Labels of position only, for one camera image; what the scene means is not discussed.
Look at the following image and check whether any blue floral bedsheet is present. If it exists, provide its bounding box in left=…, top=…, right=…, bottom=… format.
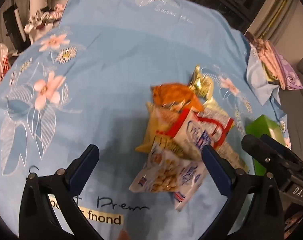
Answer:
left=0, top=0, right=292, bottom=240

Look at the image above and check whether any white peanut snack packet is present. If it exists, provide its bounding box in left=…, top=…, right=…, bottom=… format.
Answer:
left=129, top=142, right=208, bottom=212

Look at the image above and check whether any orange snack packet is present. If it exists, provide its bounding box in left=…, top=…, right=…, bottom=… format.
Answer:
left=150, top=82, right=204, bottom=112

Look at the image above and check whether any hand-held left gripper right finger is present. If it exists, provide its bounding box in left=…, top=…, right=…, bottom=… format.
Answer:
left=201, top=144, right=284, bottom=240

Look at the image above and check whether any black chair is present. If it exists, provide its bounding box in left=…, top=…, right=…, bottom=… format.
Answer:
left=3, top=4, right=29, bottom=55

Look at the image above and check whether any blue pillowcase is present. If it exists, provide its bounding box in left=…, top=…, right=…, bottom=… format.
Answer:
left=246, top=47, right=282, bottom=105

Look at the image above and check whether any green cardboard box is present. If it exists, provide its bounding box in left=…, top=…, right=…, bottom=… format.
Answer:
left=245, top=114, right=288, bottom=177

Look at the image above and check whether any purple folded cloth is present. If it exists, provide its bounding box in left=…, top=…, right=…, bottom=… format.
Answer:
left=274, top=46, right=303, bottom=90

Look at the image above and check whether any pink folded cloth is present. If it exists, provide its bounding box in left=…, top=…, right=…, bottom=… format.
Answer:
left=244, top=30, right=287, bottom=85

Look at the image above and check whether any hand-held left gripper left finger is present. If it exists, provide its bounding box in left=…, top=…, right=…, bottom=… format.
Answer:
left=18, top=144, right=104, bottom=240

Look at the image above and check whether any yellow folded cloth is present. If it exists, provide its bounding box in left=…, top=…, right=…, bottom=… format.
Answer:
left=265, top=65, right=275, bottom=82

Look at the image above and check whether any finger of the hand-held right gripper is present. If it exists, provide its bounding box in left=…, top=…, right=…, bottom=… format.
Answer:
left=261, top=134, right=303, bottom=167
left=241, top=134, right=303, bottom=180

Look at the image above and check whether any small yellow-green snack packet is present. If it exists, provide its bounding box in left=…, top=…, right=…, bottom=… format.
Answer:
left=188, top=65, right=214, bottom=98

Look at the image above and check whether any floral plastic bag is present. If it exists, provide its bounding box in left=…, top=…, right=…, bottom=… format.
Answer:
left=24, top=4, right=67, bottom=40

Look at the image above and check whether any grey curtain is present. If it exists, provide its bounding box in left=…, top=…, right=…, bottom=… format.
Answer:
left=249, top=0, right=299, bottom=40

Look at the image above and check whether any yellow waffle snack packet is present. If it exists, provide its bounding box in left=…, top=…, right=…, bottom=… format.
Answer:
left=135, top=101, right=187, bottom=153

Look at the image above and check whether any white and red snack packet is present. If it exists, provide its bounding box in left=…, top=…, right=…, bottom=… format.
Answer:
left=166, top=106, right=235, bottom=160

